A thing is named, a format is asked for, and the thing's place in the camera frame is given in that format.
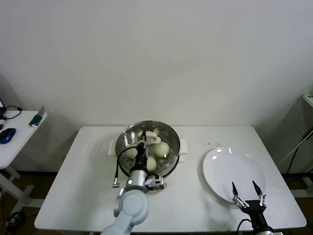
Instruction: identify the blue computer mouse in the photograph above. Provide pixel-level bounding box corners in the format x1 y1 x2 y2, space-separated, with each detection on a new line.
0 127 17 144

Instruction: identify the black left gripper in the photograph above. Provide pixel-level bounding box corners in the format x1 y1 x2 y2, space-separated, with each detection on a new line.
134 130 149 172

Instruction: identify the steel perforated steamer basket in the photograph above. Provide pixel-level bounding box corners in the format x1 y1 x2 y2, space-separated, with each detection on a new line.
108 119 189 178

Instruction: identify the black cable loop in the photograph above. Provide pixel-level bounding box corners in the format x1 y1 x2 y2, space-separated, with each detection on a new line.
2 105 23 120

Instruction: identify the white side table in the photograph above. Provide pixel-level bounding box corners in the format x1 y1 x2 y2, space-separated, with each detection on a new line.
0 109 49 209

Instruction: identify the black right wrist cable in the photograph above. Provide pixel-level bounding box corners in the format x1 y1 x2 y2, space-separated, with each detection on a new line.
237 218 254 235

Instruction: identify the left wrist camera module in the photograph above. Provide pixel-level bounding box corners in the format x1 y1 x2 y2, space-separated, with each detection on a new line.
143 174 165 191

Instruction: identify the white electric cooker base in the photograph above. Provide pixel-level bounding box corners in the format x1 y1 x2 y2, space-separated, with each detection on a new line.
118 154 188 194

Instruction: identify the white hanging cable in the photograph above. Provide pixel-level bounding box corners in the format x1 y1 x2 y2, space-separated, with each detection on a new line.
280 133 313 165

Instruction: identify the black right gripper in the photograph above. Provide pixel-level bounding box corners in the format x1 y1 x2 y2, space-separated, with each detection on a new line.
231 180 269 230

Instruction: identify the white frame base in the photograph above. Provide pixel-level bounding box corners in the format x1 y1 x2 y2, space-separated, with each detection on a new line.
283 171 313 199

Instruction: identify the glass lid white handle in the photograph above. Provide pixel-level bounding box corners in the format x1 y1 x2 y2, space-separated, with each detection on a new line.
115 119 181 177

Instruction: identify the white round plate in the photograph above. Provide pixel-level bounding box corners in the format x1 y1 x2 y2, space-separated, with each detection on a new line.
202 146 267 206

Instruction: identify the black floor cable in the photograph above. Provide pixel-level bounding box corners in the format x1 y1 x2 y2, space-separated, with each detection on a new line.
4 210 27 230

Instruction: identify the black hanging cable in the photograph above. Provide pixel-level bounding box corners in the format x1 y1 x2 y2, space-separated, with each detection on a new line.
288 139 309 174

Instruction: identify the dark power adapter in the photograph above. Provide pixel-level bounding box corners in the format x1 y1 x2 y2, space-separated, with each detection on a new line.
303 127 313 142

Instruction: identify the green silver packet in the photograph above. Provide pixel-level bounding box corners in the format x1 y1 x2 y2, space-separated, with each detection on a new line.
28 104 48 127

